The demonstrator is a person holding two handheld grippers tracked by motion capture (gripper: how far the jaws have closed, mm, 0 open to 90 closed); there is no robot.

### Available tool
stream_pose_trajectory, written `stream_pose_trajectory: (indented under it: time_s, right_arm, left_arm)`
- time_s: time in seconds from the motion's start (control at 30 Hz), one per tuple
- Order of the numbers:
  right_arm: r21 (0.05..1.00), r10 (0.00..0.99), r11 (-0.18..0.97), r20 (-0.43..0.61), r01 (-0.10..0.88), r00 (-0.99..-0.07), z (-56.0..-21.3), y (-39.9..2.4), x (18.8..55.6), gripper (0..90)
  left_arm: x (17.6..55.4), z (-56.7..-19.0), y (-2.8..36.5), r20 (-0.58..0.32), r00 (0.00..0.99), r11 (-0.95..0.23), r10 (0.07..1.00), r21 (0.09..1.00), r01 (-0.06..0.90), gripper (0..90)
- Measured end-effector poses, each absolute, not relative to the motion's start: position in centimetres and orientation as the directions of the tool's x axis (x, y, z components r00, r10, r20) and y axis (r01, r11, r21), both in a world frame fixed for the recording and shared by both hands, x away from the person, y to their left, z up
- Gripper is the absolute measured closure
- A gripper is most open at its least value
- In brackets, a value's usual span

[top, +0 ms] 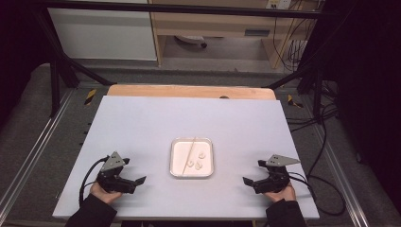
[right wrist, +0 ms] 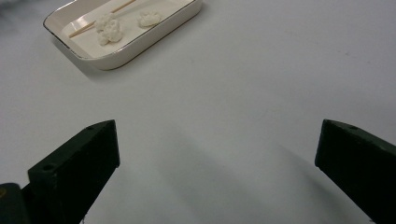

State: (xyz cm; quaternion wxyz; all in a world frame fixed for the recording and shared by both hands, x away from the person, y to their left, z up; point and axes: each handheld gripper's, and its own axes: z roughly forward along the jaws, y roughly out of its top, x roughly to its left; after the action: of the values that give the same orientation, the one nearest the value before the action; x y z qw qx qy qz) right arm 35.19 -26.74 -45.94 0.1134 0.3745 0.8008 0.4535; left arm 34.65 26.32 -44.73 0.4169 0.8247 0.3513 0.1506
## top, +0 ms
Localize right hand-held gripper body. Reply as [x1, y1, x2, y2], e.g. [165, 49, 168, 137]
[253, 154, 301, 194]

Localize black metal frame bar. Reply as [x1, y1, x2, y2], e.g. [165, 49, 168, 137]
[41, 0, 323, 20]

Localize black metal frame stand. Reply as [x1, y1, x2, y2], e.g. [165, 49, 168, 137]
[266, 62, 325, 124]
[32, 9, 116, 118]

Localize hanging black cables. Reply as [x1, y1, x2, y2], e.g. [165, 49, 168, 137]
[272, 0, 320, 72]

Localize white cabinet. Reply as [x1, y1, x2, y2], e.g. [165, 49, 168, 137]
[47, 0, 158, 61]

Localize black floor cables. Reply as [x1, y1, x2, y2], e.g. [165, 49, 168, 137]
[285, 79, 340, 178]

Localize person's left hand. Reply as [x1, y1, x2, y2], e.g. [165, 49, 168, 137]
[89, 183, 123, 204]

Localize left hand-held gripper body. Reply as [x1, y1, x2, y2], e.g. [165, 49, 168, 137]
[96, 151, 136, 194]

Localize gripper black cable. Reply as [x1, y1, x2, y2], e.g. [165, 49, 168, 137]
[78, 156, 110, 206]
[288, 171, 347, 217]

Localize white table board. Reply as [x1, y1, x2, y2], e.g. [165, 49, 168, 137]
[51, 95, 320, 220]

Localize thin wooden skewer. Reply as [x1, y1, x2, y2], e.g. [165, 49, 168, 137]
[182, 136, 197, 175]

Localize person's right hand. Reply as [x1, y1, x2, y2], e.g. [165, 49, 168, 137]
[264, 183, 297, 202]

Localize white power strip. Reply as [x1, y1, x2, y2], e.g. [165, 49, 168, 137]
[266, 0, 292, 9]

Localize aluminium floor rail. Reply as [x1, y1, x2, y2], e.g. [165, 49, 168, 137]
[0, 89, 75, 216]
[310, 126, 370, 227]

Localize office chair base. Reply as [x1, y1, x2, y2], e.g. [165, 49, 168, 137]
[174, 35, 208, 49]

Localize yellow black tape strip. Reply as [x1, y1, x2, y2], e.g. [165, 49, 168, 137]
[287, 94, 304, 109]
[84, 89, 97, 106]

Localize square metal tray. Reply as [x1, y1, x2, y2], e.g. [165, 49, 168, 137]
[169, 136, 216, 179]

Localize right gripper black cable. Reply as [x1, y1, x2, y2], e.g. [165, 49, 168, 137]
[288, 171, 347, 217]

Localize black curtain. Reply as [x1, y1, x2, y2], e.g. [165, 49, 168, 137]
[315, 0, 401, 206]
[0, 0, 53, 127]

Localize wooden table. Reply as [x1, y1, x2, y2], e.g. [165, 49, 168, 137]
[107, 84, 277, 101]

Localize light wooden desk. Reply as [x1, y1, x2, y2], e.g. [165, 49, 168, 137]
[148, 0, 320, 69]

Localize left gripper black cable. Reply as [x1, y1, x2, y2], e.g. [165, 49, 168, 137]
[78, 156, 110, 206]

